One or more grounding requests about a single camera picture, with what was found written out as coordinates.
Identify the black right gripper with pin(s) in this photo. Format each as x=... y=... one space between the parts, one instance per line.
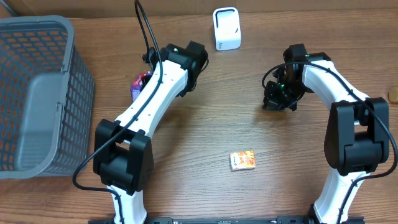
x=272 y=102

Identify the red Carefree pad pack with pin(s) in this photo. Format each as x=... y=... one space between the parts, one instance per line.
x=139 y=83

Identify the Kleenex tissue pack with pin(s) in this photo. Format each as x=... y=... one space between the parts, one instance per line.
x=243 y=160

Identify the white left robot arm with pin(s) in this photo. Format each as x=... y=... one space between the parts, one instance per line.
x=124 y=158

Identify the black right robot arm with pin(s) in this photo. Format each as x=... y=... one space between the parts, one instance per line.
x=357 y=136

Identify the white barcode scanner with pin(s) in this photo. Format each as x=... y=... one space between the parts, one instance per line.
x=227 y=28

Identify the gold tube cap at edge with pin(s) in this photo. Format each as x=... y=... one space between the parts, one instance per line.
x=393 y=95

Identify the grey plastic basket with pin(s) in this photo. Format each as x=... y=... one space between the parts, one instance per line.
x=47 y=96

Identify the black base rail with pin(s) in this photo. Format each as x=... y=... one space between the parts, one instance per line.
x=277 y=220

